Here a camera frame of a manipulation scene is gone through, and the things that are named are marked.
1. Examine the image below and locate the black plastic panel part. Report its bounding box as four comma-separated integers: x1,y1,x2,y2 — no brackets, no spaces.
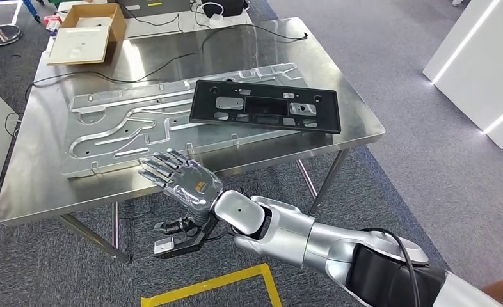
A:
189,79,342,135

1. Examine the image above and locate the steel workbench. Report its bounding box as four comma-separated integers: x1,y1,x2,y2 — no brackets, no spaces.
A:
0,17,386,264

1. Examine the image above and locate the grey stamped metal part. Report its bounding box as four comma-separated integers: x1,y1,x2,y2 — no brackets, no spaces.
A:
60,62,310,179

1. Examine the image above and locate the black bag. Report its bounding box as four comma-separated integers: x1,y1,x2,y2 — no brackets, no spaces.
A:
200,0,244,18

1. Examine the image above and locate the white table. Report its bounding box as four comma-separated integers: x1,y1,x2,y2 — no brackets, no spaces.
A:
45,0,252,40

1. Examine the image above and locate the grey laptop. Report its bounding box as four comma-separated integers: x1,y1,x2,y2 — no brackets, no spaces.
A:
118,0,192,19

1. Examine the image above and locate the brown cardboard box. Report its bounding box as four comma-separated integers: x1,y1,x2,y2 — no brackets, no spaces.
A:
60,3,127,42

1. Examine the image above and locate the white flat box lid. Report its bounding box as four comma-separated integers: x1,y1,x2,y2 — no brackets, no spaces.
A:
46,26,111,67

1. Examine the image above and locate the small red white box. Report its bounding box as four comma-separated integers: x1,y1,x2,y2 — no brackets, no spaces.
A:
42,15,62,39

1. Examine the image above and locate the white cabinet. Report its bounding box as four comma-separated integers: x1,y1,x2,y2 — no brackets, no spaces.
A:
422,0,503,150

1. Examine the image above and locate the blue metal stand leg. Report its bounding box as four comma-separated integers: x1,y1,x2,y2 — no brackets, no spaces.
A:
21,0,41,23

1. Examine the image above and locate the chrome round stand base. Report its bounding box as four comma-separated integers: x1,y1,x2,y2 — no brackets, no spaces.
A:
0,0,24,47

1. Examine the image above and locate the black cable with plug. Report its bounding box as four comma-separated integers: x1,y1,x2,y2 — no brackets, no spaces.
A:
200,23,308,54

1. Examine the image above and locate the white charger with cable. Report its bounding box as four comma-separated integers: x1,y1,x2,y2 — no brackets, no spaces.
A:
194,2,225,23

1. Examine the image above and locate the thin black cable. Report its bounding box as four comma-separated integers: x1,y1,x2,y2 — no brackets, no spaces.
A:
4,51,197,139

